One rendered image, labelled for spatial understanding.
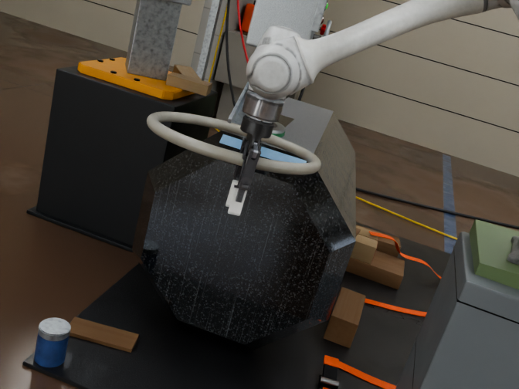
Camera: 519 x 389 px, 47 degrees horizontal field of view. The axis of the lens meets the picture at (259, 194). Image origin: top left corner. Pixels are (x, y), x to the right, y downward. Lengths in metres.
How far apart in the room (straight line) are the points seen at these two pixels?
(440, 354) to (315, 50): 0.86
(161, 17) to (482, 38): 5.07
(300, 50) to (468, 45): 6.25
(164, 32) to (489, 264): 1.89
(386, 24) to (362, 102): 6.19
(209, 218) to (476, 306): 0.98
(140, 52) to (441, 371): 1.97
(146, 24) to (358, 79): 4.85
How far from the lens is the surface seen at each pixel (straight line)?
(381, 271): 3.27
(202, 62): 5.11
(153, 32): 2.91
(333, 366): 2.39
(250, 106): 1.36
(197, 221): 2.14
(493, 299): 1.58
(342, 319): 2.56
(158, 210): 2.18
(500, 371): 1.67
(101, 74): 2.86
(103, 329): 2.30
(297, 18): 2.13
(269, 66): 1.15
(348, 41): 1.23
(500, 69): 7.43
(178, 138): 1.44
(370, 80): 7.45
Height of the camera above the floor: 1.34
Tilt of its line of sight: 19 degrees down
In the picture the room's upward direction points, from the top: 16 degrees clockwise
